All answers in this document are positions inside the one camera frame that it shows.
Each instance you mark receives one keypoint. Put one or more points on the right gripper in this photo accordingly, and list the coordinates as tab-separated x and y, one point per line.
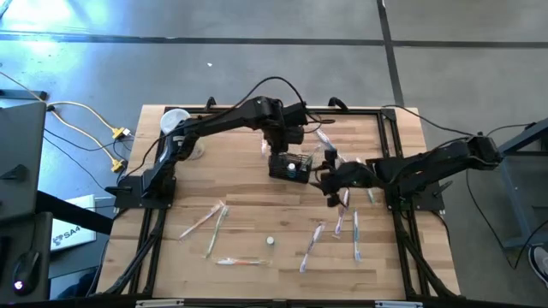
344	177

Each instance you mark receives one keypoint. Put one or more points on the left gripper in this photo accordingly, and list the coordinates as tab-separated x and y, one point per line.
289	137

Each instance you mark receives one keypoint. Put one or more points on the blue mouthwash bottle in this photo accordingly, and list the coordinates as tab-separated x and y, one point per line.
291	167
270	240

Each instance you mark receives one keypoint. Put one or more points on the blue toothbrush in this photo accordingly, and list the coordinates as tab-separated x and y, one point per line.
325	139

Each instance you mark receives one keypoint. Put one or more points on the blue-green toothbrush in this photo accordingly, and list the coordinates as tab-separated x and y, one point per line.
355	235

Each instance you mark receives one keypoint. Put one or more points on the purple toothbrush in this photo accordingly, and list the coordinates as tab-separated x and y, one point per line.
311	248

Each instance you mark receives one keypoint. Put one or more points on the pale orange toothbrush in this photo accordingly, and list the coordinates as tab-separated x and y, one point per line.
201	220

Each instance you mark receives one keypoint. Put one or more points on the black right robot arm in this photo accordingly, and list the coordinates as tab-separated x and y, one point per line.
428	164

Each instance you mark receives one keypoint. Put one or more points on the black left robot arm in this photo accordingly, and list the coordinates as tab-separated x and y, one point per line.
222	120

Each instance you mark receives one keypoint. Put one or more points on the black table clamp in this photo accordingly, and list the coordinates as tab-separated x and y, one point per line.
338	102
210	102

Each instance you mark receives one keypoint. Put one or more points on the white wipes canister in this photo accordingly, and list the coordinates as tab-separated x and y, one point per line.
173	120

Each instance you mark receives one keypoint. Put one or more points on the blue-grey metal cart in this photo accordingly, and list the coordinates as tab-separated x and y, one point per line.
522	136

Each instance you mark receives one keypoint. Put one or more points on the person's shoe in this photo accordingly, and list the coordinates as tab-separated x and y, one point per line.
540	263

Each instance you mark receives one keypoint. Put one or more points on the black desk beam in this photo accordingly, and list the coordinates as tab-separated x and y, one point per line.
73	211

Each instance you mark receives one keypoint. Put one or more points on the white printed box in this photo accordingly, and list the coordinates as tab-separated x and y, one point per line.
70	231

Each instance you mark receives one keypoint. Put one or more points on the grey desk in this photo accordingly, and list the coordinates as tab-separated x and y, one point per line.
21	137

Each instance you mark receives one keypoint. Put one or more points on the black computer mouse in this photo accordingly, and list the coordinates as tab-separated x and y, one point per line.
25	269

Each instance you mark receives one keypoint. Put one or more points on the black desk mat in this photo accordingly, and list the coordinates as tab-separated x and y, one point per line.
8	231

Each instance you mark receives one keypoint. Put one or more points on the white edge bracket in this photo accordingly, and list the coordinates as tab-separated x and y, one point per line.
160	303
398	304

